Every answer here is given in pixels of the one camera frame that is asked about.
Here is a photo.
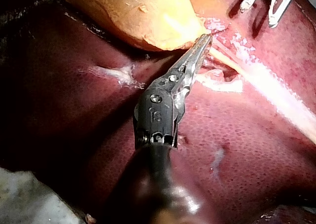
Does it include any white clip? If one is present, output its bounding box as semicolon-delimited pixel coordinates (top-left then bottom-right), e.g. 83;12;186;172
240;0;281;22

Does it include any left arm instrument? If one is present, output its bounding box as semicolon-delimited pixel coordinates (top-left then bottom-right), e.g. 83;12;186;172
133;69;192;150

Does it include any left arm instrument jaw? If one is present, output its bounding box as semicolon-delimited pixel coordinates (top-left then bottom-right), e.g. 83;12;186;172
184;34;213;87
171;34;207;74

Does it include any gallbladder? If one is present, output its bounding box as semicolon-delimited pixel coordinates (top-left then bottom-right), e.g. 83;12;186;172
53;0;213;52

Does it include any dark red liver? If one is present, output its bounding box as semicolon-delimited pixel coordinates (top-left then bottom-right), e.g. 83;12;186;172
0;0;316;224

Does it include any pale fatty tissue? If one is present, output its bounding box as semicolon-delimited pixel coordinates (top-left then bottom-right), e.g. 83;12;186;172
195;67;245;94

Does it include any white cloth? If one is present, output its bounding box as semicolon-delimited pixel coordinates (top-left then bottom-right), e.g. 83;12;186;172
0;166;83;224

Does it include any thin tube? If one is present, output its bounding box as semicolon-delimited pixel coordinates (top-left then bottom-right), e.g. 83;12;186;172
208;47;316;145

